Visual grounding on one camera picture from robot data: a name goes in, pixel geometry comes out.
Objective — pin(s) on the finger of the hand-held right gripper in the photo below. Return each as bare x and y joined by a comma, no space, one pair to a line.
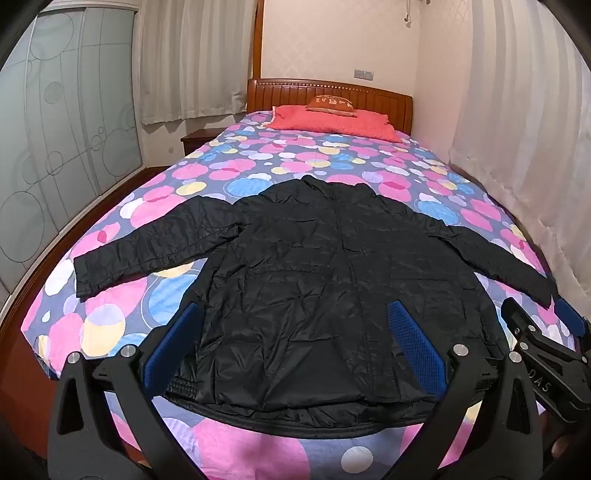
524,323
571,317

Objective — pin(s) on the wooden wall post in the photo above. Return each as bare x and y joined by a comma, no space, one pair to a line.
258,37

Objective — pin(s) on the wall switch plate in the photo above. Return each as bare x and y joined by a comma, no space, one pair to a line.
363,74

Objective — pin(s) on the long white curtain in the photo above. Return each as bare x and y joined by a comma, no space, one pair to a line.
521,115

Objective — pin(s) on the circle print bed sheet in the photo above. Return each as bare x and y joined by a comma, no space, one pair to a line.
258,161

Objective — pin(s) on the wooden bed side rail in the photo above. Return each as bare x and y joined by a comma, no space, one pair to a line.
32,406

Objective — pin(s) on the small orange cushion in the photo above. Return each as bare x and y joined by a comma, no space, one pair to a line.
330,105

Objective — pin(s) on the wooden nightstand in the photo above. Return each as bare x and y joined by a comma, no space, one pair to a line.
198,138

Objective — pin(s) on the short white curtain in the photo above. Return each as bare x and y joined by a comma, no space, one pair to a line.
194,60

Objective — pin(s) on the black padded jacket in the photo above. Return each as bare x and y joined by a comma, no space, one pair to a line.
300,277

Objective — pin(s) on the frosted glass sliding door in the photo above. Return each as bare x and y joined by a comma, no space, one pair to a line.
69,115

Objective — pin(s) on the wooden bed headboard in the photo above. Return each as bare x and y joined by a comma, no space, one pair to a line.
286,94

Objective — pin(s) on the red pillow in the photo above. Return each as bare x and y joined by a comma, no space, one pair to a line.
332,125

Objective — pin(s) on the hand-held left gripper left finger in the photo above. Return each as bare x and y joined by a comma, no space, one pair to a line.
178,337

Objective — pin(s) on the person's right hand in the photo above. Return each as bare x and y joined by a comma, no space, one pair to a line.
559,445

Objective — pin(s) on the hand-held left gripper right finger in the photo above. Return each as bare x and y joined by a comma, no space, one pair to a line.
415,341

